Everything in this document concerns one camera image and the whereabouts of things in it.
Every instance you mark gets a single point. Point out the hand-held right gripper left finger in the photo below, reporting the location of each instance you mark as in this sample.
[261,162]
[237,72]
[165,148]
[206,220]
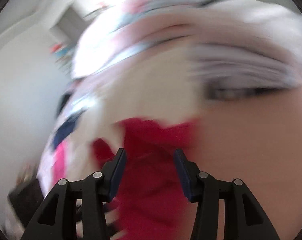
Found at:
[117,175]

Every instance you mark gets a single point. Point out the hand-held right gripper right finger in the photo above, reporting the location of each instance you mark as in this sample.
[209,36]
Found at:
[183,177]

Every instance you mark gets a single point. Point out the red shirt with cream lining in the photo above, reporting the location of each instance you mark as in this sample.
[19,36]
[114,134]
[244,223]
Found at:
[151,167]

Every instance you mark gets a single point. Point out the folded white striped clothes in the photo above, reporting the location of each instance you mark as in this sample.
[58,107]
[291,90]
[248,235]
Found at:
[241,62]

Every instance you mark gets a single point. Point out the navy blue garment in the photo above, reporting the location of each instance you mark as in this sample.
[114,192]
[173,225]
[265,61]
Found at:
[65,127]

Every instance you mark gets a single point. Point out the white light-blue garment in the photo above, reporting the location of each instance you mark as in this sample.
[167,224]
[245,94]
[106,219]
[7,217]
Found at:
[85,102]

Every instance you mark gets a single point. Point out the navy white-striped folded garment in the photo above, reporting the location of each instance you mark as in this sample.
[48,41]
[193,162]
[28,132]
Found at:
[228,93]

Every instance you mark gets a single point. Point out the black bag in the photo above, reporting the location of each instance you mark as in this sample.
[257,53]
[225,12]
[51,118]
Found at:
[23,200]

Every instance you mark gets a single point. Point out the white shelf rack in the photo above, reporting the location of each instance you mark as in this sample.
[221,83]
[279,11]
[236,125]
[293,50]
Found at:
[64,61]

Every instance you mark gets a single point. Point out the pink checked duvet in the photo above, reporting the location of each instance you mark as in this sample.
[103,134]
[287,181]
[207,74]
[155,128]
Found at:
[141,17]

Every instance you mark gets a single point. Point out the grey door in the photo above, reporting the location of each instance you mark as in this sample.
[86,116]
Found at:
[68,17]

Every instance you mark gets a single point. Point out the white quilted blanket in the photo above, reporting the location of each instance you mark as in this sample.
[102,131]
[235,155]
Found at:
[253,17]

